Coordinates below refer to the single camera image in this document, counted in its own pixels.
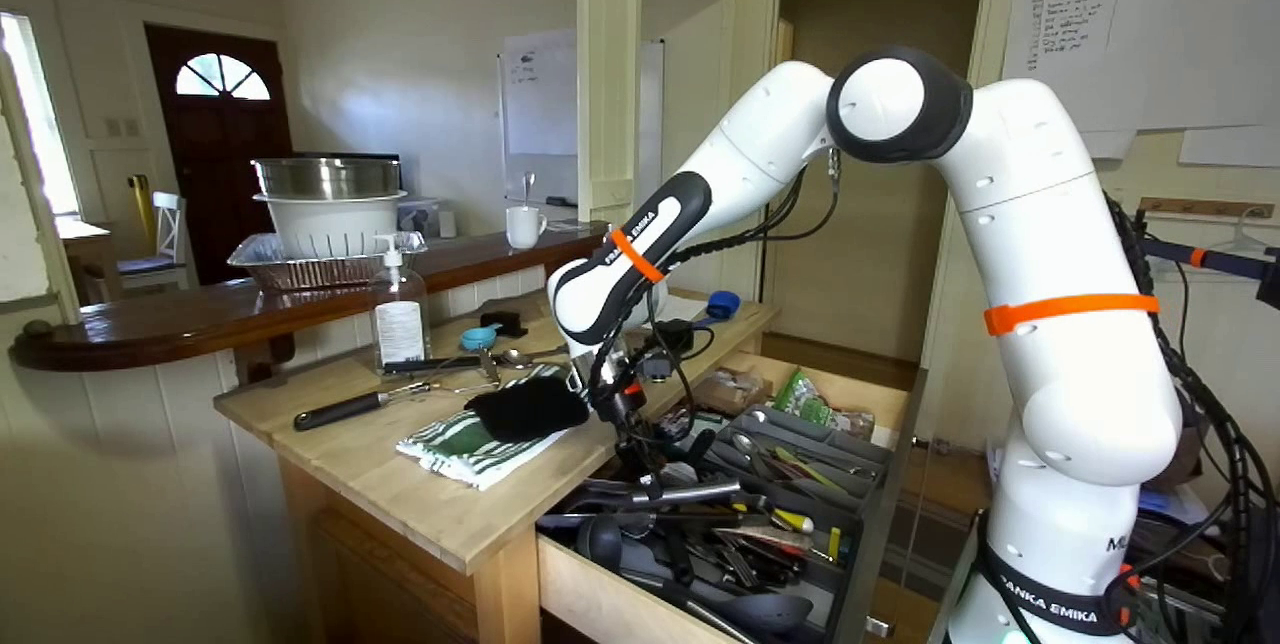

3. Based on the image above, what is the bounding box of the black spatula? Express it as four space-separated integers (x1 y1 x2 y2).
464 377 593 444

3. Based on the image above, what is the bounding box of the wooden drawer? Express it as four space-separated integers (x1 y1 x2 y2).
534 351 928 644

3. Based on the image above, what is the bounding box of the silver spoon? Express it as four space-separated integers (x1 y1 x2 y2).
495 346 566 371

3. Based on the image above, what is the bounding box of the clear plastic bag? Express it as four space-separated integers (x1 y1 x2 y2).
692 368 772 418

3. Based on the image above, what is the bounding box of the green white striped towel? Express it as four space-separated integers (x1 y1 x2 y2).
395 362 593 493

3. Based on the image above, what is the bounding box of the heap of kitchen utensils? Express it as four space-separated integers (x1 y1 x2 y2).
545 409 881 625

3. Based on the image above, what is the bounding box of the green packet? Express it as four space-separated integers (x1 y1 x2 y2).
771 366 837 429

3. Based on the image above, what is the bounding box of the white mug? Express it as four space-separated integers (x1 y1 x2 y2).
505 205 550 251

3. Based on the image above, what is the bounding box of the clear pump bottle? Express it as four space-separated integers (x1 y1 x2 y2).
370 234 433 375

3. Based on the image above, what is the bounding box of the grey cutlery tray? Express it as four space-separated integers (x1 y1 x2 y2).
538 404 897 644

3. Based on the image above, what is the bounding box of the large black serving spoon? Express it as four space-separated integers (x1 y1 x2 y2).
618 572 815 639

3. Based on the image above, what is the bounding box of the whiteboard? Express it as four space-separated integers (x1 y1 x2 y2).
497 28 667 211

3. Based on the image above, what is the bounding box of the white colander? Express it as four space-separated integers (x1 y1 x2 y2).
252 189 410 261

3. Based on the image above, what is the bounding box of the foil baking tray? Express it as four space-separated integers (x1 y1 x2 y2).
227 230 430 293

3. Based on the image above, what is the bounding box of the steel mixing bowl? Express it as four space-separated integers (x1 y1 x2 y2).
250 155 404 202

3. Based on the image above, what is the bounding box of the dark wooden bar counter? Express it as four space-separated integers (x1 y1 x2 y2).
8 220 612 374

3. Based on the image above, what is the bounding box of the dark wooden front door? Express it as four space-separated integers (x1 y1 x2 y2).
144 23 295 286

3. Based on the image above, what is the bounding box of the white wooden chair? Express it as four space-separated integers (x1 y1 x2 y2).
84 190 192 302

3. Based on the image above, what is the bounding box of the yellow object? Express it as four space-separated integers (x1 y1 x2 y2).
127 173 158 252

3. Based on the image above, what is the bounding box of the small wooden table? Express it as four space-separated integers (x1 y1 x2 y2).
56 218 123 303

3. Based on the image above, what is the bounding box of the window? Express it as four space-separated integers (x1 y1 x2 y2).
0 11 82 218

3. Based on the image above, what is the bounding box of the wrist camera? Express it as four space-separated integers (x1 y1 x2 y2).
638 319 697 383

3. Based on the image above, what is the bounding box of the black handled utensil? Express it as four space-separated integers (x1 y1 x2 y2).
383 354 501 376

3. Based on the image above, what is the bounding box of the whisk with black handle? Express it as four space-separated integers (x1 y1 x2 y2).
293 379 473 432

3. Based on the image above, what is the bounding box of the wooden coat hook rail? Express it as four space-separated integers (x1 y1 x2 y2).
1139 195 1277 221

